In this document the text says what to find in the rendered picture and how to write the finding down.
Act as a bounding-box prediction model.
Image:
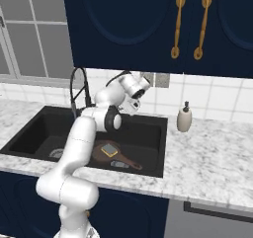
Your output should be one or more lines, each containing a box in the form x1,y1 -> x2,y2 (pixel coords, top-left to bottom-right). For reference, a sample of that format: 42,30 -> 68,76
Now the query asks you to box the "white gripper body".
118,100 -> 140,116

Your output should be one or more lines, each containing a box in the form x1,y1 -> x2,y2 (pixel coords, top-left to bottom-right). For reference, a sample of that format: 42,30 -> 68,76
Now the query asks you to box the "black sink basin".
0,105 -> 169,179

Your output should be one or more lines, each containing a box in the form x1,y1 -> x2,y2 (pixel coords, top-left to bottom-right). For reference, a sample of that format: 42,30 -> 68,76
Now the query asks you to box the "yellow and grey sponge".
100,143 -> 120,158

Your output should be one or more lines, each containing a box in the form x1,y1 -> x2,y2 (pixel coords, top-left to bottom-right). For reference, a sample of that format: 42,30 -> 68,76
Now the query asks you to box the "black arched tap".
69,66 -> 94,119

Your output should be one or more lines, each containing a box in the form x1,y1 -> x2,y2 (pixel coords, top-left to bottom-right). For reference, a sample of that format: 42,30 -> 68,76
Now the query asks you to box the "beige soap dispenser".
176,101 -> 194,133

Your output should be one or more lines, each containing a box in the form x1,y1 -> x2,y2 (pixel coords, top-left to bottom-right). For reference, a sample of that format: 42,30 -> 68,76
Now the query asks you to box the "dark blue base cupboard door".
0,170 -> 63,238
86,186 -> 170,238

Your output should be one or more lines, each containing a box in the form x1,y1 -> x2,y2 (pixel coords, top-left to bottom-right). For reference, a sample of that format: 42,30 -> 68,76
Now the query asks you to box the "grey framed window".
0,0 -> 84,89

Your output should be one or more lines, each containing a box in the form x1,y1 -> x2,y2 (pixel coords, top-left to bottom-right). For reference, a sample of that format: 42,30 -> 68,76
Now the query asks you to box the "grey dishwasher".
163,198 -> 253,238

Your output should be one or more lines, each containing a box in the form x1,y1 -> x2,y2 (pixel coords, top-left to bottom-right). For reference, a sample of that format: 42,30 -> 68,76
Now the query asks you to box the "grey wall socket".
142,71 -> 155,87
154,72 -> 171,89

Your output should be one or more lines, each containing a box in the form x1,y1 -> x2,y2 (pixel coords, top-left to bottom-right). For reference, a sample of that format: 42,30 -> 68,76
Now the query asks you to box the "gold cupboard handle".
193,0 -> 213,61
170,0 -> 187,59

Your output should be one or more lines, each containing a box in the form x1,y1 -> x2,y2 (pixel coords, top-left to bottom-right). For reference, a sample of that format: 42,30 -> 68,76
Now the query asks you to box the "black dishwasher handle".
183,200 -> 253,224

